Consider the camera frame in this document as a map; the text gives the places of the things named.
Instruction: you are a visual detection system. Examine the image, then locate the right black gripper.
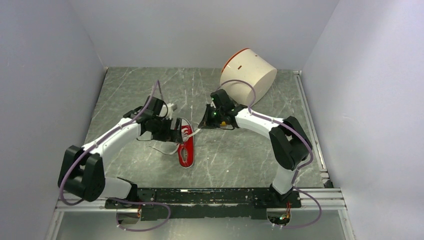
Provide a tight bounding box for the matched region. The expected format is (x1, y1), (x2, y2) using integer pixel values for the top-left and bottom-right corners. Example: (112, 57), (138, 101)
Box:
(198, 103), (224, 129)

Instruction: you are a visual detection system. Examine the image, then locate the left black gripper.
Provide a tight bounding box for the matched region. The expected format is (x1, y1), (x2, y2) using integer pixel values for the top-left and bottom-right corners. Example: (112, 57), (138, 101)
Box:
(150, 115), (183, 144)

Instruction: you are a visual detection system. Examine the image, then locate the red canvas sneaker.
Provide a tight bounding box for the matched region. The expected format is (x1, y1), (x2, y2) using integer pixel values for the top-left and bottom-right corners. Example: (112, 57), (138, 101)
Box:
(177, 118), (195, 168)

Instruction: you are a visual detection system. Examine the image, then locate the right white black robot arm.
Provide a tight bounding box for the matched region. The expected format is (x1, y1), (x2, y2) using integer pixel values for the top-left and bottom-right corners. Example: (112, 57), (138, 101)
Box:
(198, 89), (313, 207)

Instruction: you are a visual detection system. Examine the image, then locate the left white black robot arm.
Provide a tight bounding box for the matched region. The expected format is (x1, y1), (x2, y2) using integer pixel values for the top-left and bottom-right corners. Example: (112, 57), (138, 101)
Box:
(57, 96), (183, 208)

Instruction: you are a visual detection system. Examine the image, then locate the white cylindrical container orange rim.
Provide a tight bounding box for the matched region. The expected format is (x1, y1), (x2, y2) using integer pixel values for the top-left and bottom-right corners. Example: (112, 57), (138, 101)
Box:
(220, 48), (278, 106)

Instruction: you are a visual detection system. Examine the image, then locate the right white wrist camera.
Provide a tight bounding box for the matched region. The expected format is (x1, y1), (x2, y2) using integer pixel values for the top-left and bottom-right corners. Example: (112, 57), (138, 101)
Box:
(210, 100), (217, 110)

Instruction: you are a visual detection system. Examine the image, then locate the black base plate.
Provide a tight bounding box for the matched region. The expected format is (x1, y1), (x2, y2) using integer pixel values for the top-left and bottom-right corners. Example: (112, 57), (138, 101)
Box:
(104, 187), (302, 221)

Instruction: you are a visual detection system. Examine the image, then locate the aluminium frame rail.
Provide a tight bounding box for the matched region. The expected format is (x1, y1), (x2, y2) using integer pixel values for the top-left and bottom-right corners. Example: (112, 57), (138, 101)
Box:
(44, 69), (357, 240)

